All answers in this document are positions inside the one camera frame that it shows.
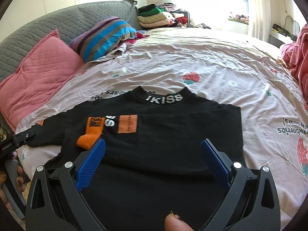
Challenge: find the black sweater with orange patches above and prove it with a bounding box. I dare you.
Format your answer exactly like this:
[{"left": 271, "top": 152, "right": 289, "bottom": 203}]
[{"left": 29, "top": 87, "right": 244, "bottom": 230}]

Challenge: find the stack of folded clothes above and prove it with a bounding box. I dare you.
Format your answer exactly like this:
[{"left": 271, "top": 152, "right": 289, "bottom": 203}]
[{"left": 137, "top": 3, "right": 192, "bottom": 29}]

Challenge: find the left hand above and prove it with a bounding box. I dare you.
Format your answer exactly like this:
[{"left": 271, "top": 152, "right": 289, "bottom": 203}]
[{"left": 0, "top": 150, "right": 27, "bottom": 212}]

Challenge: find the strawberry print bed sheet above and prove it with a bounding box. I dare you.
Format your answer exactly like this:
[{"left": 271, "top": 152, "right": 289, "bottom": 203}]
[{"left": 16, "top": 28, "right": 307, "bottom": 228}]

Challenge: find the pink quilted pillow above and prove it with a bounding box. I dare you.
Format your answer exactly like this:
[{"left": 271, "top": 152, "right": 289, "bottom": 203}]
[{"left": 1, "top": 29, "right": 85, "bottom": 131}]

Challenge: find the pink crumpled blanket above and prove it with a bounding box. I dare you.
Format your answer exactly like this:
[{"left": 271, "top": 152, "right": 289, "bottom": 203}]
[{"left": 280, "top": 24, "right": 308, "bottom": 103}]

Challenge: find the striped blue brown pillow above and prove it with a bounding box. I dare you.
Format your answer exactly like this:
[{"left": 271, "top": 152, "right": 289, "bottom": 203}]
[{"left": 69, "top": 16, "right": 137, "bottom": 62}]

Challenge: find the grey quilted headboard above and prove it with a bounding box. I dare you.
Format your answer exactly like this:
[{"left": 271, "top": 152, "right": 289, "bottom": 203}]
[{"left": 1, "top": 0, "right": 142, "bottom": 80}]

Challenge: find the white side desk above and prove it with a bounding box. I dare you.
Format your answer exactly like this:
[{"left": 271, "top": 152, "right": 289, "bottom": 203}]
[{"left": 269, "top": 24, "right": 298, "bottom": 48}]

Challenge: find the dark red garment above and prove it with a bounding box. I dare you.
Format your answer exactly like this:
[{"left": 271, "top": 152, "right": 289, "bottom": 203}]
[{"left": 122, "top": 32, "right": 149, "bottom": 44}]

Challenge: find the white curtain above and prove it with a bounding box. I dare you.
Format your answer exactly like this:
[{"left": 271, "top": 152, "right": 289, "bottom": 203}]
[{"left": 248, "top": 0, "right": 271, "bottom": 42}]

